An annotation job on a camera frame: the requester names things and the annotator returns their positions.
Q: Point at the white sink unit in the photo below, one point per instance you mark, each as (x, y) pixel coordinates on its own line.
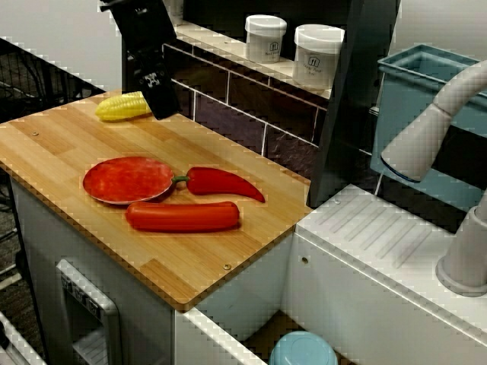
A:
(361, 285)

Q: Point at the white kitchen cabinet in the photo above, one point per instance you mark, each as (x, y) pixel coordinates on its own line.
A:
(144, 304)

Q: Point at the grey framed oven door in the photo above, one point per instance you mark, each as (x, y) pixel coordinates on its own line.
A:
(112, 319)

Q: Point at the dark tile backsplash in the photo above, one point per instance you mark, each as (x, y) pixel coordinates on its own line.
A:
(228, 99)

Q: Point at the red round plate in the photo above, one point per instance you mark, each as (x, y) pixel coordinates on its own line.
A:
(125, 180)

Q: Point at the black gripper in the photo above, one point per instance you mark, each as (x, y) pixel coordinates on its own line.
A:
(141, 26)

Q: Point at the plain white container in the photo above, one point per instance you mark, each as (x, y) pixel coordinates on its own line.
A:
(177, 13)

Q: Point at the light blue bowl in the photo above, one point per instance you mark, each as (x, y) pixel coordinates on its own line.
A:
(302, 350)

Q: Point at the yellow toy corn cob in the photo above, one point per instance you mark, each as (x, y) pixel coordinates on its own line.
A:
(119, 107)

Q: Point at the aluminium frame rail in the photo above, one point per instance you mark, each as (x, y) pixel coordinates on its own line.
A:
(15, 342)

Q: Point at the teal plastic bin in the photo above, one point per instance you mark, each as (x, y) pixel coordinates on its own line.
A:
(395, 95)

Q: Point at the cream shelf ledge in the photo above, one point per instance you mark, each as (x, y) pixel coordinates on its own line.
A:
(213, 38)

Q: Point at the red toy sausage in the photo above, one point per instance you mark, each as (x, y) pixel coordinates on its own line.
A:
(182, 217)

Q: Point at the white lidded jar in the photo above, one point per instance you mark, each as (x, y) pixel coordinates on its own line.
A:
(265, 38)
(317, 57)

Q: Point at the grey toy faucet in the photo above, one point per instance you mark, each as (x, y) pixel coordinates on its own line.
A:
(418, 129)

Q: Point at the red toy chili pepper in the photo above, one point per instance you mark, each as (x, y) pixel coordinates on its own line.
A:
(217, 184)

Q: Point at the dark grey upright panel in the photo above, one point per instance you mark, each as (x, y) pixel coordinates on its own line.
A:
(354, 95)

